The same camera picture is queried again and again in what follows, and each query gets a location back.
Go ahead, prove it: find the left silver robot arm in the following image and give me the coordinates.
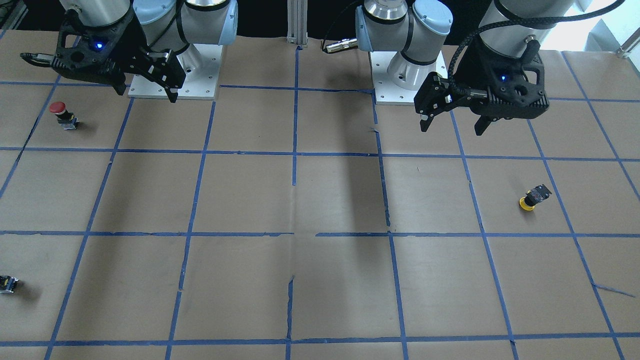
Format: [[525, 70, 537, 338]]
[[355, 0, 573, 136]]

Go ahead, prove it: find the aluminium frame post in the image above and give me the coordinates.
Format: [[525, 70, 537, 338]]
[[286, 0, 308, 48]]

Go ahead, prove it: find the red push button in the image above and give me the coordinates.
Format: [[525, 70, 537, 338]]
[[48, 101, 78, 130]]

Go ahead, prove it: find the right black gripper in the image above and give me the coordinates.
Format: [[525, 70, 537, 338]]
[[20, 8, 186, 103]]

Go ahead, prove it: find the silver cable connector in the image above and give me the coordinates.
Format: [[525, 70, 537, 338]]
[[322, 38, 359, 54]]

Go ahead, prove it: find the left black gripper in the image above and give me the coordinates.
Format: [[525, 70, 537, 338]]
[[414, 38, 550, 136]]

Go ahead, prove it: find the yellow push button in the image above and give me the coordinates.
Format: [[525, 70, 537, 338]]
[[518, 184, 553, 212]]

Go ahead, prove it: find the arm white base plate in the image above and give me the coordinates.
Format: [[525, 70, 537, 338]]
[[369, 51, 448, 106], [128, 44, 226, 101]]

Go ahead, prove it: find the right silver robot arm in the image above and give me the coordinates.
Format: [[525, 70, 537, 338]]
[[20, 0, 239, 103]]

